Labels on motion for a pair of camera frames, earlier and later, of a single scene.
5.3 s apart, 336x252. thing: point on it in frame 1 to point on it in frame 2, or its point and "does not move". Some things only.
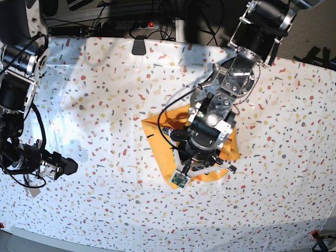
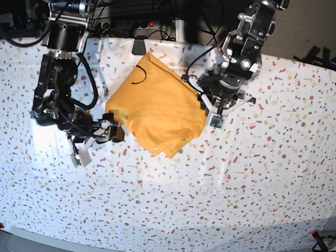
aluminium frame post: x=180 y=31 does not move
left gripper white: x=67 y=166 to x=110 y=130
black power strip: x=126 y=24 does not move
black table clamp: x=138 y=47 does not move
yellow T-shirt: x=157 y=129 to x=160 y=105
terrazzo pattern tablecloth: x=90 y=104 does not move
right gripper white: x=180 y=178 to x=219 y=104
